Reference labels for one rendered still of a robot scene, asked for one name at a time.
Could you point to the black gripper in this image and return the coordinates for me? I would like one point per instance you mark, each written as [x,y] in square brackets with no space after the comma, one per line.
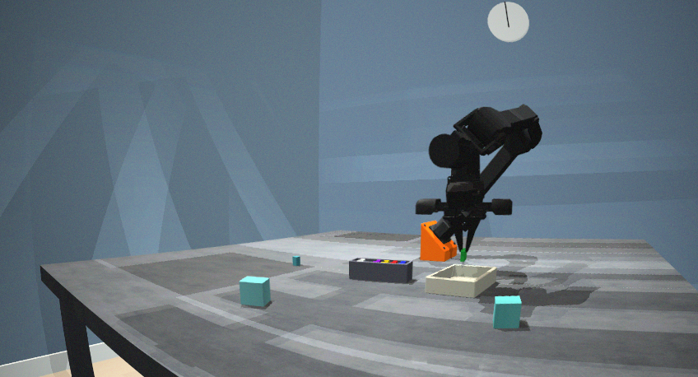
[426,206]

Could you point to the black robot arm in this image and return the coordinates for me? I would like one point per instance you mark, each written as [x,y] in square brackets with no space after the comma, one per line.
[488,129]

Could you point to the light blue cube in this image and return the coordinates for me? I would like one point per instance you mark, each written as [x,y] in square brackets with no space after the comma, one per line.
[254,291]

